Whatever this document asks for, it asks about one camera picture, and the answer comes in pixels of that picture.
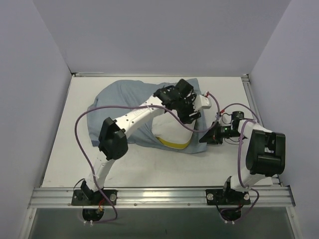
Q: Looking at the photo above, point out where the grey-blue pillowcase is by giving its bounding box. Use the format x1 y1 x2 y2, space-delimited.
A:
87 80 207 154

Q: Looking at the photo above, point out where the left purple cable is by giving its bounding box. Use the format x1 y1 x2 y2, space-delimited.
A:
74 92 221 221

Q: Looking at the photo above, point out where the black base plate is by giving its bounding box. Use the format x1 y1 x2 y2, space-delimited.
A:
205 189 251 206
71 189 118 206

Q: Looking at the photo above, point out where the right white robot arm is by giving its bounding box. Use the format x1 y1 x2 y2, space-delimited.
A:
199 111 286 204

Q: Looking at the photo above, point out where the aluminium right side rail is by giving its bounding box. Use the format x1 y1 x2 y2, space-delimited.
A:
236 75 286 189

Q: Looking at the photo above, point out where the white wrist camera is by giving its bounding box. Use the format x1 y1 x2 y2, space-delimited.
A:
215 114 226 124
193 94 212 111

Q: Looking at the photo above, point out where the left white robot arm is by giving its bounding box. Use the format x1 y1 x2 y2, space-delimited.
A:
80 79 211 205

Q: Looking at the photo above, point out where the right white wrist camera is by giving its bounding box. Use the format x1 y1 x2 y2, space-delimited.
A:
215 114 226 124

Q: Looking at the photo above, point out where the aluminium rail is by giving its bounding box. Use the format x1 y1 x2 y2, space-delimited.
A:
29 185 295 209
236 75 286 189

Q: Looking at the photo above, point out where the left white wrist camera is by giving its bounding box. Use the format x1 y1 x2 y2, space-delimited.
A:
193 94 212 111

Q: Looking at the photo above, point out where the white pillow yellow trim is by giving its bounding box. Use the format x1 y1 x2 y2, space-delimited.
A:
152 113 193 150

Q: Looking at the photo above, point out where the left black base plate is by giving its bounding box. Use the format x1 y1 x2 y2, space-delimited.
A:
71 189 118 206

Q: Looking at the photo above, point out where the aluminium front rail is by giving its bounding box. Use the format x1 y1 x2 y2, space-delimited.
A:
29 185 295 209

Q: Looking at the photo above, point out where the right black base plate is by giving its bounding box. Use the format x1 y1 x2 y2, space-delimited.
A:
205 189 251 206

